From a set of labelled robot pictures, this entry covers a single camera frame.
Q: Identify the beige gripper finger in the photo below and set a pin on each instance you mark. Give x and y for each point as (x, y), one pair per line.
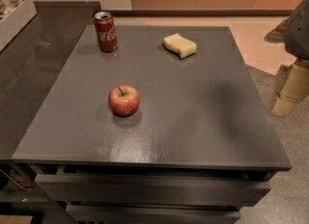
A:
(278, 33)
(291, 88)

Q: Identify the red apple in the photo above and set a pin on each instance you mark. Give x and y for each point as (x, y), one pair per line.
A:
(123, 100)

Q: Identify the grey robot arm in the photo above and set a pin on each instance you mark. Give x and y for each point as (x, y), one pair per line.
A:
(297, 32)

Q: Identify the yellow sponge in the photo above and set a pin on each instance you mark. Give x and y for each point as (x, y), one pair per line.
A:
(181, 46)

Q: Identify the grey drawer cabinet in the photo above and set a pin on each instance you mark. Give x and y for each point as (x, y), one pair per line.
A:
(199, 117)

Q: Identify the upper grey drawer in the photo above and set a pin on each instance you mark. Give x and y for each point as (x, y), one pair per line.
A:
(170, 191)

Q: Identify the grey drawer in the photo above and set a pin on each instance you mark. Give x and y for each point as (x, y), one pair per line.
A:
(170, 191)
(134, 215)

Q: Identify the red Coca-Cola can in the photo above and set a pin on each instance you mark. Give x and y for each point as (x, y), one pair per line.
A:
(106, 31)

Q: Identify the lower grey drawer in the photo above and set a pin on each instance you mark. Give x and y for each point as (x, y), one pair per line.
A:
(134, 215)

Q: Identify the dark grey side counter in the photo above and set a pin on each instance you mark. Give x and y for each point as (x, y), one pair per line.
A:
(29, 66)

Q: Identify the white cardboard box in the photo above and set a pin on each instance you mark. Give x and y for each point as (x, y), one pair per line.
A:
(14, 22)

